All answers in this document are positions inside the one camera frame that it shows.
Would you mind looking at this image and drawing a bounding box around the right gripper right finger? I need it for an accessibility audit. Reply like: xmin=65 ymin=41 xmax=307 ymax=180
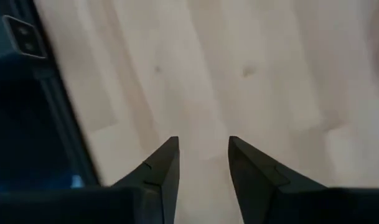
xmin=228 ymin=135 xmax=379 ymax=224

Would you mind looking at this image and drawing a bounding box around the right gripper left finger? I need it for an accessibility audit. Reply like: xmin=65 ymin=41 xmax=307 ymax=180
xmin=0 ymin=136 xmax=180 ymax=224

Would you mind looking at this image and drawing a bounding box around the small grey camera box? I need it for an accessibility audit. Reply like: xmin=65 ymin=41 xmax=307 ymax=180
xmin=0 ymin=14 xmax=49 ymax=60

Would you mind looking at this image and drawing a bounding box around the black aluminium rig frame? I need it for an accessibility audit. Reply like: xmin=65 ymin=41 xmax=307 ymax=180
xmin=21 ymin=0 xmax=101 ymax=187

